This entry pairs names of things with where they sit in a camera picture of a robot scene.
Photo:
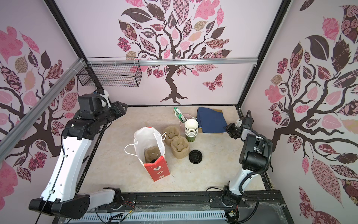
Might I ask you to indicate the brown pulp cup carrier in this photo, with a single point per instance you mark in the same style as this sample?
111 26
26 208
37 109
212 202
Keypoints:
179 145

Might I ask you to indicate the brown cardboard box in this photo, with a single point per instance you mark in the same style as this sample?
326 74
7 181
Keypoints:
200 127

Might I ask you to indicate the stack of paper cups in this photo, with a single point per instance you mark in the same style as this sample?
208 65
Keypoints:
191 129

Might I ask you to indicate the single pulp cup carrier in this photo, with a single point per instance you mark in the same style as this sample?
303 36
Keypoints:
152 154

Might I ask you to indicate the dark blue napkin stack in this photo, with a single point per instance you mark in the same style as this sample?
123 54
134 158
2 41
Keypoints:
211 121

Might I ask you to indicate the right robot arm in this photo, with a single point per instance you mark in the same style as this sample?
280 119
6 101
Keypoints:
255 157

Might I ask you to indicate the aluminium rail left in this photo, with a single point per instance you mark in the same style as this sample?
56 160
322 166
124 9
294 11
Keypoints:
15 135

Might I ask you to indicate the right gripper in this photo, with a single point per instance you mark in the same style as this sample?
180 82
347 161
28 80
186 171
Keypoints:
231 130

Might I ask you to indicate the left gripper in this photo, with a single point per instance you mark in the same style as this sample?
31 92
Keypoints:
119 110

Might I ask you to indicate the aluminium rail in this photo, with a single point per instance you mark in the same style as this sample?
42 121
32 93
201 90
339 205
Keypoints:
173 61
15 135

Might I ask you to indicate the black wire basket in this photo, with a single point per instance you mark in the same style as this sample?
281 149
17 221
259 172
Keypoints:
111 72

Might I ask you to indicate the pink straw holder cup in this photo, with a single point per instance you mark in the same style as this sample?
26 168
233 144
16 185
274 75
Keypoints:
186 116

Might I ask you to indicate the green wrapped straw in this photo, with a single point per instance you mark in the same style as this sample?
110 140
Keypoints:
179 114

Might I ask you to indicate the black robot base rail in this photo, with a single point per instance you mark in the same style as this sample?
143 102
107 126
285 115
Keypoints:
188 200

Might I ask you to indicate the white slotted cable duct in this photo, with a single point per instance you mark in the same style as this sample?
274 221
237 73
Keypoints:
146 217

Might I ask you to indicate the red and white paper bag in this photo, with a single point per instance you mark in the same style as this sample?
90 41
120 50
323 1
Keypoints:
145 138

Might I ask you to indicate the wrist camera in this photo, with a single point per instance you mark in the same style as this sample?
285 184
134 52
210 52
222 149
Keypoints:
105 95
241 124

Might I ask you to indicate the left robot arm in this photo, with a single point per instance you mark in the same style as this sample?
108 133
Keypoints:
60 199

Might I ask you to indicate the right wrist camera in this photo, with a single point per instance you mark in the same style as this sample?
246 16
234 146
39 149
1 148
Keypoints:
241 124

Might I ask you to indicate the aluminium rail back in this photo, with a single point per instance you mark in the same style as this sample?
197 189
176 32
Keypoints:
173 61

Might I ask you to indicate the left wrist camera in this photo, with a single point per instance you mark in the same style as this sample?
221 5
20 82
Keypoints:
105 95

